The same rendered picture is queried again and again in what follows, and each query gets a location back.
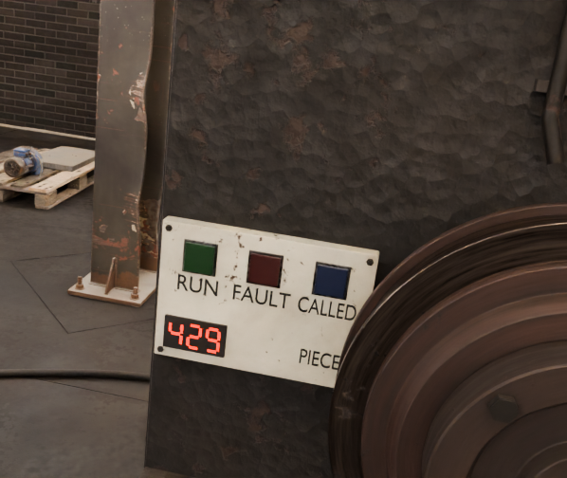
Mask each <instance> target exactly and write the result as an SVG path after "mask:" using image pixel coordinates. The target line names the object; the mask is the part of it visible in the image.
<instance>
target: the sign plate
mask: <svg viewBox="0 0 567 478"><path fill-rule="evenodd" d="M186 242H191V243H196V244H201V245H207V246H213V247H215V253H214V264H213V274H212V275H209V274H204V273H198V272H193V271H188V270H184V261H185V249H186ZM251 253H257V254H262V255H267V256H273V257H279V258H281V265H280V273H279V281H278V285H277V286H273V285H263V284H257V283H253V282H249V281H248V274H249V265H250V256H251ZM378 258H379V251H378V250H373V249H367V248H357V247H351V246H345V245H340V244H334V243H328V242H322V241H317V240H311V239H305V238H300V237H294V236H288V235H282V234H277V233H271V232H265V231H259V230H249V229H243V228H237V227H232V226H226V225H220V224H214V223H209V222H203V221H197V220H191V219H186V218H180V217H174V216H167V217H166V218H165V219H163V226H162V240H161V254H160V269H159V283H158V297H157V311H156V325H155V353H156V354H160V355H165V356H170V357H175V358H181V359H189V360H194V361H199V362H204V363H209V364H214V365H219V366H224V367H228V368H233V369H238V370H244V371H249V372H253V373H258V374H263V375H268V376H273V377H282V378H287V379H292V380H297V381H301V382H307V383H312V384H317V385H321V386H326V387H331V388H334V387H335V383H336V378H337V372H338V363H339V359H340V355H341V352H342V349H343V345H344V343H345V341H346V338H347V336H348V333H349V331H350V329H351V327H352V325H353V322H354V320H355V318H356V317H357V314H358V312H359V311H360V309H361V307H362V306H363V305H364V304H365V302H366V301H367V299H368V298H369V297H370V295H371V294H372V293H373V290H374V285H375V275H376V269H377V264H378ZM318 265H323V266H329V267H339V268H345V269H348V276H347V282H346V288H345V294H344V298H338V297H332V296H327V295H321V294H316V293H314V289H315V282H316V276H317V269H318ZM169 322H171V323H172V331H173V332H177V333H180V325H183V334H181V333H180V336H183V337H182V344H179V337H180V336H177V335H173V334H171V333H172V331H169ZM191 324H195V325H199V328H202V336H201V337H198V335H199V328H196V327H191ZM210 328H216V329H218V332H221V336H220V340H218V341H217V342H218V343H220V345H219V352H218V351H216V345H217V342H212V341H208V339H207V338H206V330H209V339H213V340H217V336H218V332H216V331H211V330H210ZM190 335H193V336H197V337H198V339H193V338H190ZM187 337H189V338H190V341H189V345H186V341H187ZM189 346H194V347H197V350H195V349H190V348H189ZM208 349H210V350H214V351H216V354H214V353H210V352H207V350H208Z"/></svg>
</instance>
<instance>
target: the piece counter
mask: <svg viewBox="0 0 567 478"><path fill-rule="evenodd" d="M191 327H196V328H199V325H195V324H191ZM210 330H211V331H216V332H218V329H216V328H210ZM169 331H172V323H171V322H169ZM180 333H181V334H183V325H180ZM180 333H177V332H173V331H172V333H171V334H173V335H177V336H180ZM201 336H202V328H199V335H198V337H201ZM220 336H221V332H218V336H217V340H213V339H209V330H206V338H207V339H208V341H212V342H217V341H218V340H220ZM182 337H183V336H180V337H179V344H182ZM198 337H197V336H193V335H190V338H193V339H198ZM190 338H189V337H187V341H186V345H189V341H190ZM219 345H220V343H218V342H217V345H216V351H218V352H219ZM189 348H190V349H195V350H197V347H194V346H189ZM216 351H214V350H210V349H208V350H207V352H210V353H214V354H216Z"/></svg>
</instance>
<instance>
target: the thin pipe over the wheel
mask: <svg viewBox="0 0 567 478"><path fill-rule="evenodd" d="M534 91H537V92H544V93H547V94H546V98H545V102H544V106H543V110H542V114H541V124H542V131H543V137H544V145H545V152H546V159H547V165H549V164H555V163H561V162H565V157H564V150H563V143H562V136H561V130H560V123H559V114H560V110H561V106H562V103H563V99H564V95H565V96H567V9H566V13H565V17H564V21H563V25H562V30H561V33H560V37H559V41H558V49H557V53H556V57H555V61H554V65H553V69H552V73H551V78H550V81H546V80H539V79H536V81H535V86H534Z"/></svg>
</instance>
